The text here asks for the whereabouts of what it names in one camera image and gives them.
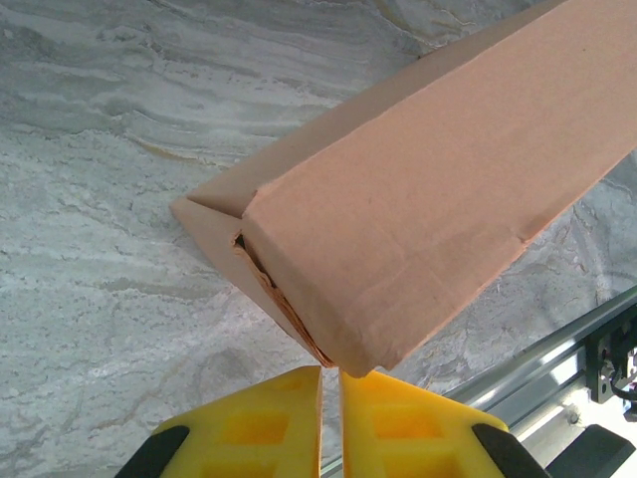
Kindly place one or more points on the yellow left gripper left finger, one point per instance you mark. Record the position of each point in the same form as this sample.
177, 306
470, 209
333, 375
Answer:
249, 428

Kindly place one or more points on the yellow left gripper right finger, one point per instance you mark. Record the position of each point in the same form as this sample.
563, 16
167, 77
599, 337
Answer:
398, 428

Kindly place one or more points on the brown paper box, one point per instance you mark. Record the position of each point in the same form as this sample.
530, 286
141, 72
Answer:
398, 199

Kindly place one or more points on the dark grey flat bar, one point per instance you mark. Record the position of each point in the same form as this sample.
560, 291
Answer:
587, 450

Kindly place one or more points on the aluminium mounting rail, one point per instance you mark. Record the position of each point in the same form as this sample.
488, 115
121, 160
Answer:
537, 378

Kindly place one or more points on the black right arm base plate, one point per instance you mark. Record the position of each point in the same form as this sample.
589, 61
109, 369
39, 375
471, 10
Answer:
607, 358

